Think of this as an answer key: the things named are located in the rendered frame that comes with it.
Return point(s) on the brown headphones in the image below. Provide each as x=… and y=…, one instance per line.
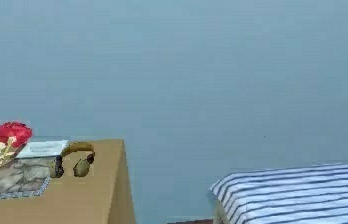
x=80, y=166

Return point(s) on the blue white striped bed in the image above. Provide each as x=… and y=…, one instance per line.
x=292, y=196

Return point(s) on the brown chest of drawers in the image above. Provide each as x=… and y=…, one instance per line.
x=92, y=196

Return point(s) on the red and cream flower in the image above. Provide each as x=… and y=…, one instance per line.
x=11, y=133

